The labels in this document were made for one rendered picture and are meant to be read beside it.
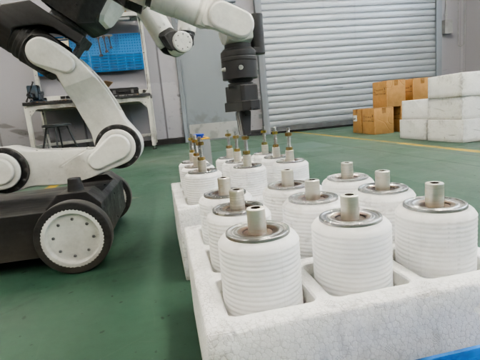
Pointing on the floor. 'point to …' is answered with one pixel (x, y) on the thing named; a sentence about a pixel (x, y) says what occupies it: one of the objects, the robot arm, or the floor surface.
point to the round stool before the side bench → (58, 133)
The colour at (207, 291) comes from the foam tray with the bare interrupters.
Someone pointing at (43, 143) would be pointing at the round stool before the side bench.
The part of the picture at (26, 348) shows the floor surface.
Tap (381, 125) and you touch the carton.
